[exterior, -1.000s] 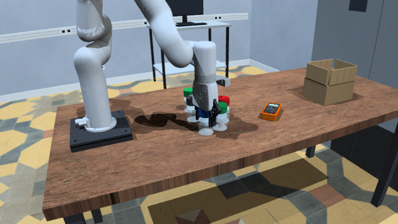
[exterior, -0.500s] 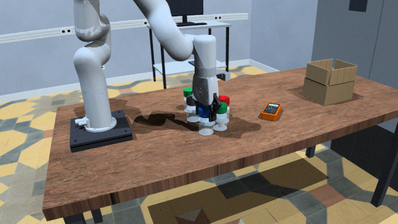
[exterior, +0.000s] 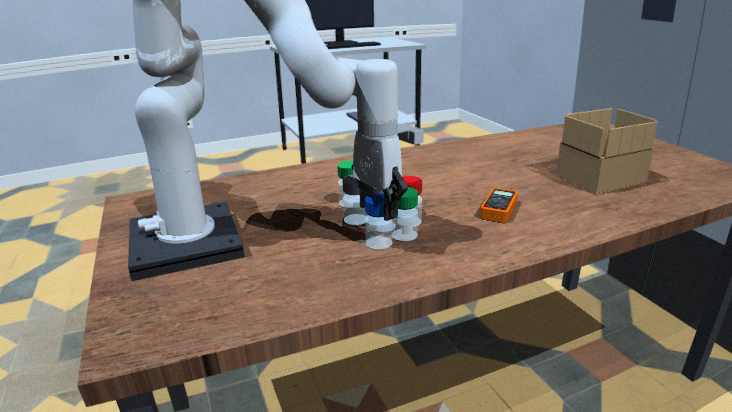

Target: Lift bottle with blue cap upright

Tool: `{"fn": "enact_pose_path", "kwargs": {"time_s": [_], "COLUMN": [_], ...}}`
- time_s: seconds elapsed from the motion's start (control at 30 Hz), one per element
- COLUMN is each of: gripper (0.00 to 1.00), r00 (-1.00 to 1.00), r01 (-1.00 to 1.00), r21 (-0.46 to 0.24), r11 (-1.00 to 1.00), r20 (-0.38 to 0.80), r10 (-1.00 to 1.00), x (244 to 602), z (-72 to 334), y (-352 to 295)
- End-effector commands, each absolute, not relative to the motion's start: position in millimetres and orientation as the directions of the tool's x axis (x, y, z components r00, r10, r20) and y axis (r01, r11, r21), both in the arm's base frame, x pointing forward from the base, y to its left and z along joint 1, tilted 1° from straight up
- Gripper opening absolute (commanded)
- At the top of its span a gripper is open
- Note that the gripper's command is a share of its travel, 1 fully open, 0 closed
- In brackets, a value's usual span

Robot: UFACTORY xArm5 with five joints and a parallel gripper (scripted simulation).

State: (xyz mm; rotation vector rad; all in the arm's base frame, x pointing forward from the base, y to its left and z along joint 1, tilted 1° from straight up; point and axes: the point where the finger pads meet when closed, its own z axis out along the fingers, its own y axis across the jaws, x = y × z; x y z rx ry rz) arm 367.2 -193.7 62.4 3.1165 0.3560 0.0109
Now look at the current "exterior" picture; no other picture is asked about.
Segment clear bottle with blue cap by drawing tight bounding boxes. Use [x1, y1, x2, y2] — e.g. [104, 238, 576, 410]
[365, 194, 393, 251]

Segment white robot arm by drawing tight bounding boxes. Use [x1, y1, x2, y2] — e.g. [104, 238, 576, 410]
[133, 0, 424, 244]

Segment clear bottle with dark grey cap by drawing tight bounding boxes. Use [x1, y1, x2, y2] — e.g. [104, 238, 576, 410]
[373, 187, 392, 195]
[342, 175, 367, 226]

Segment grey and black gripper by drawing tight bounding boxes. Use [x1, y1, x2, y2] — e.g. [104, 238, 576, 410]
[351, 131, 408, 221]

